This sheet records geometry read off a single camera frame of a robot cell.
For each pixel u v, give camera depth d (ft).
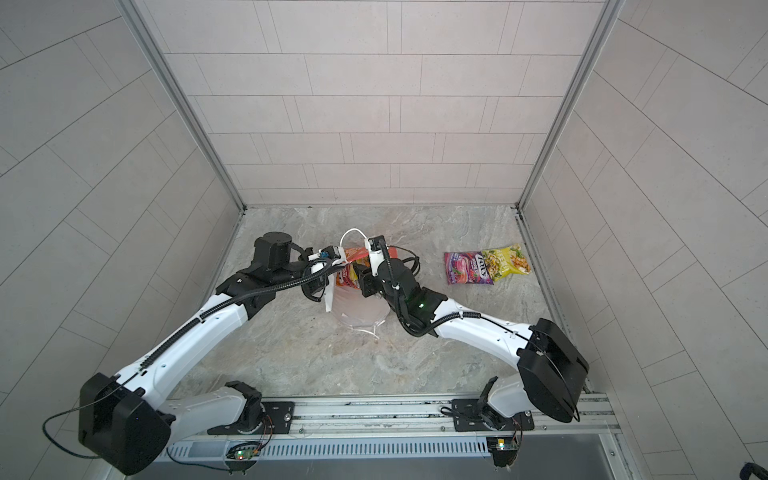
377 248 2.11
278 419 2.32
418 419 2.38
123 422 1.21
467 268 3.15
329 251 2.03
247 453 2.11
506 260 3.15
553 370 1.32
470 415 2.36
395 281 1.80
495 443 2.28
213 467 2.12
